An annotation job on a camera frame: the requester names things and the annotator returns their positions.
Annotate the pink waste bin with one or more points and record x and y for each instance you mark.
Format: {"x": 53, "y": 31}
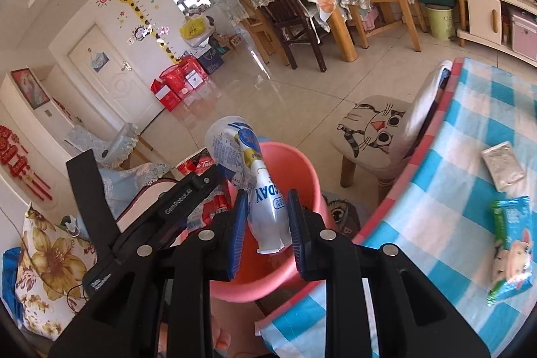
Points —
{"x": 285, "y": 173}

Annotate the red knot wall decoration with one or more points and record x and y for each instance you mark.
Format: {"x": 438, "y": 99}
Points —
{"x": 19, "y": 163}

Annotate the blue gift bag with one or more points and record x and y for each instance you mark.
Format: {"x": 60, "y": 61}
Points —
{"x": 212, "y": 61}

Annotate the green waste bin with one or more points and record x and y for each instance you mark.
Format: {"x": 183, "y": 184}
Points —
{"x": 440, "y": 22}

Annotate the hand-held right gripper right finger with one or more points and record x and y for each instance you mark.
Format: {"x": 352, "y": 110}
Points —
{"x": 298, "y": 240}

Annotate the floral pillow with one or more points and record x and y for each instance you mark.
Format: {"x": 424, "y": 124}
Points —
{"x": 46, "y": 265}

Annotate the pink storage box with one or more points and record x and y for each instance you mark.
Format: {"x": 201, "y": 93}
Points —
{"x": 523, "y": 36}

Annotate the red framed picture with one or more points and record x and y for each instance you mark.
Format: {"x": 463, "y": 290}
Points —
{"x": 30, "y": 88}

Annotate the giraffe wall sticker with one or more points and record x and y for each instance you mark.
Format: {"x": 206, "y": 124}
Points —
{"x": 142, "y": 16}

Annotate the white door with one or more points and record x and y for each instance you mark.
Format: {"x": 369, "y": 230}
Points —
{"x": 105, "y": 89}

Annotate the silver foil packet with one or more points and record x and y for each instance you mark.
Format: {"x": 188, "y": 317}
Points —
{"x": 503, "y": 167}

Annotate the red white carton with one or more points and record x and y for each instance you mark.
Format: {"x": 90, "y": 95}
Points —
{"x": 196, "y": 164}

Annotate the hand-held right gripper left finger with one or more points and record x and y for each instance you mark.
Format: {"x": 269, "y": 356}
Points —
{"x": 237, "y": 240}

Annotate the cat print cushion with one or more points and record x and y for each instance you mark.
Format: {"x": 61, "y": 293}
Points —
{"x": 342, "y": 213}

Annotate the dark wooden chair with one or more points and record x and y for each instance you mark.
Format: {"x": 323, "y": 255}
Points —
{"x": 298, "y": 26}

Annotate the blue green cartoon wrapper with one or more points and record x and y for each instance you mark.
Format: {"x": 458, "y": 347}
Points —
{"x": 509, "y": 244}

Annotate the yellow bag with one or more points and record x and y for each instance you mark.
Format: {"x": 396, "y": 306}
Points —
{"x": 194, "y": 28}

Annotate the pale blue lace cover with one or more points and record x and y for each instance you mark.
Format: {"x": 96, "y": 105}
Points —
{"x": 105, "y": 144}

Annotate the cat print stool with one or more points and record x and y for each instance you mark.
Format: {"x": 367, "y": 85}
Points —
{"x": 377, "y": 131}

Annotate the squeezed white plastic bottle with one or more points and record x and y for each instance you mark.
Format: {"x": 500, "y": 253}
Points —
{"x": 268, "y": 211}

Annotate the white cabinet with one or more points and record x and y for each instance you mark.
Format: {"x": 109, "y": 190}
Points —
{"x": 482, "y": 14}

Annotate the red gift box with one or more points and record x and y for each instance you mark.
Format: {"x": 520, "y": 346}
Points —
{"x": 186, "y": 75}
{"x": 168, "y": 94}

